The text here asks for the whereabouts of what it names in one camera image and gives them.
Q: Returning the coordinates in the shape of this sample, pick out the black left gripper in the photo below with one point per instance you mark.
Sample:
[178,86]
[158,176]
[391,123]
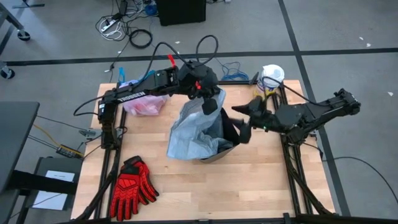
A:
[199,77]

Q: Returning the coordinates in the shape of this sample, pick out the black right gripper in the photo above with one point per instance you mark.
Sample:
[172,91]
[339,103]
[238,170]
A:
[265,118]

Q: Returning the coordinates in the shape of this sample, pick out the dark grey trash bin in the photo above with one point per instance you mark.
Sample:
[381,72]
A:
[230,127]

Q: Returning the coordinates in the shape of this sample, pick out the grey-blue plastic trash bag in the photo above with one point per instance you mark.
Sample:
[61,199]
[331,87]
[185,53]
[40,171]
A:
[192,130]

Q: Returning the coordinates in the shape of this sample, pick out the translucent purple trash bag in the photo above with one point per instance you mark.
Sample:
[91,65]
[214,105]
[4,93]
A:
[146,104]

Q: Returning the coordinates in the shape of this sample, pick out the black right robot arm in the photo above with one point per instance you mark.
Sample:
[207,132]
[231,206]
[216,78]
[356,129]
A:
[311,115]

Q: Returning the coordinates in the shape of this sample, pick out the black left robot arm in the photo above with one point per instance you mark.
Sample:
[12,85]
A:
[130,96]

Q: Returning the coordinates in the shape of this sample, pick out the yellow canister with white lid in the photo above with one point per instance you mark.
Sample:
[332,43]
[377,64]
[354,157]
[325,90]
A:
[273,73]

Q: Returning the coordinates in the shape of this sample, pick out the black box on floor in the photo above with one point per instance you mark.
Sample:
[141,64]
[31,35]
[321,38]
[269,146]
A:
[182,12]

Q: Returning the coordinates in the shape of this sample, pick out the red black work glove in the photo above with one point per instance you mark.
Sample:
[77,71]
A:
[144,180]
[124,196]

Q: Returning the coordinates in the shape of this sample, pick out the white power strip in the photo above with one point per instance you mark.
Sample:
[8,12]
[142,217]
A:
[108,25]

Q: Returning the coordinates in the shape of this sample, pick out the black power adapter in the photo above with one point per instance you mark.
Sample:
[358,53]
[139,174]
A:
[123,7]

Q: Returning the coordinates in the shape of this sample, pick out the green circuit board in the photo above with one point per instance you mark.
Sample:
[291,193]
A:
[69,152]

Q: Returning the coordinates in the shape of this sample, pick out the grey box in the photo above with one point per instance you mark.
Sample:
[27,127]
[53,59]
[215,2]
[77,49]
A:
[62,165]

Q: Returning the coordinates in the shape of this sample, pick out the black desk crossbar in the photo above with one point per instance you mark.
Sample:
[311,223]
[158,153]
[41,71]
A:
[46,183]

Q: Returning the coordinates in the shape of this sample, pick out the white printed paper sheet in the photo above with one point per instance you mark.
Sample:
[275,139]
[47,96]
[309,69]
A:
[49,200]

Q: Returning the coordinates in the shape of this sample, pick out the dark grey desk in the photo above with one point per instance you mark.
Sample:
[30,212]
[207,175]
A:
[15,140]

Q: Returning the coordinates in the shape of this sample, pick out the grey cart leg with caster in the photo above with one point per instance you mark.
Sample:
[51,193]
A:
[24,35]

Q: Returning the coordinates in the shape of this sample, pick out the black caster wheel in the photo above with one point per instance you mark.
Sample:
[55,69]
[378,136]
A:
[7,73]

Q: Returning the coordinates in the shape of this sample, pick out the short black frame post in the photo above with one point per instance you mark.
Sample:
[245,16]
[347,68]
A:
[255,78]

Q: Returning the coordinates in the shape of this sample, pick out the black aluminium table frame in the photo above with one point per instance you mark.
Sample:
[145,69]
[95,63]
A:
[248,222]

